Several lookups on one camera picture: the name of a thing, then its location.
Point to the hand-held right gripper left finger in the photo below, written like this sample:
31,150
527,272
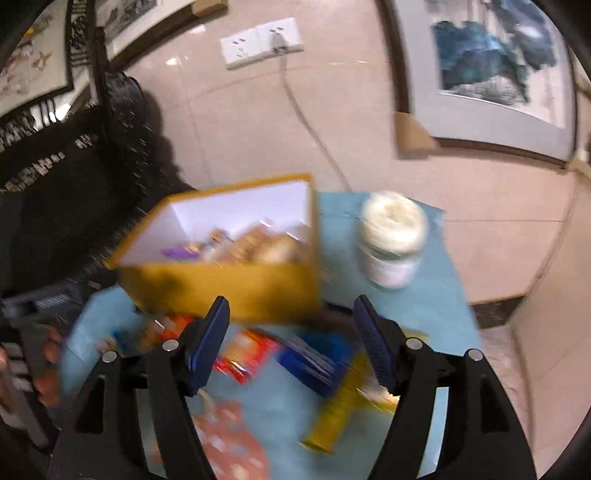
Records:
210,346

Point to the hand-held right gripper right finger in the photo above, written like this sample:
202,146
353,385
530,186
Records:
376,350

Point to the yellow cardboard box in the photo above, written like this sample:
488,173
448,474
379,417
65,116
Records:
221,290

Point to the person's left hand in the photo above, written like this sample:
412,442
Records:
50,369

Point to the red orange snack packet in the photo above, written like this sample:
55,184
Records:
251,355

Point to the blue snack packet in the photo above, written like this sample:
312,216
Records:
314,364

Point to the long yellow snack packet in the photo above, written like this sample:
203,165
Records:
337,415

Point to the purple yellow snack packet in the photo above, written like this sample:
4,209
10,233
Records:
180,253

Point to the clear golden cracker packet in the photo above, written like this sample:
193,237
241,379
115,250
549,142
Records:
247,242

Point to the glass jar with white lid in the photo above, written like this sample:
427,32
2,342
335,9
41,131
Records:
392,240

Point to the black carved wooden cabinet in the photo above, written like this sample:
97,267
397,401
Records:
92,184

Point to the cardboard corner protector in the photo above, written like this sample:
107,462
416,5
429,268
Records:
413,136
210,5

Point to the framed fish painting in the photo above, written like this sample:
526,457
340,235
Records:
32,64

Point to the grey power plug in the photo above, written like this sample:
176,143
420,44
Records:
279,44

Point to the framed blue lotus painting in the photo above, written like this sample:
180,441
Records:
485,60

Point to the framed ink painting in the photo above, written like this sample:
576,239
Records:
134,21

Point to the white wall socket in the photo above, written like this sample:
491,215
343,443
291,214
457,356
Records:
288,34
240,48

